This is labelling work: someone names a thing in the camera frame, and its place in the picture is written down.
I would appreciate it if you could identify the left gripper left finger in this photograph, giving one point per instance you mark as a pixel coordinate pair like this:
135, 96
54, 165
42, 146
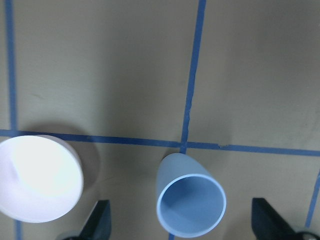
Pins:
98, 224

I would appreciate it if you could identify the blue cup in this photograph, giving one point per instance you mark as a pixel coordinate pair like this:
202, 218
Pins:
189, 201

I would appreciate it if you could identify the pink bowl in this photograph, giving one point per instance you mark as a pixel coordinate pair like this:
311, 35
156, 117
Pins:
41, 178

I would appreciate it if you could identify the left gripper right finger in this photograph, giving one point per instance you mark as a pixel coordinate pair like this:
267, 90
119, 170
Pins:
267, 224

